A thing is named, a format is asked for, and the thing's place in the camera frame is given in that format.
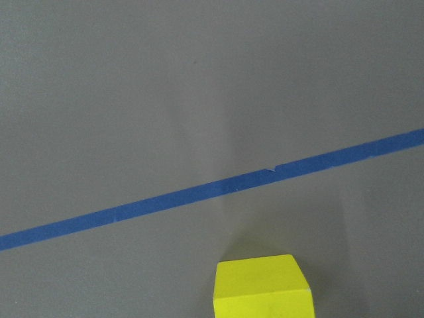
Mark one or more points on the yellow block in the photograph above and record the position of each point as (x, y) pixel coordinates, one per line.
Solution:
(269, 286)

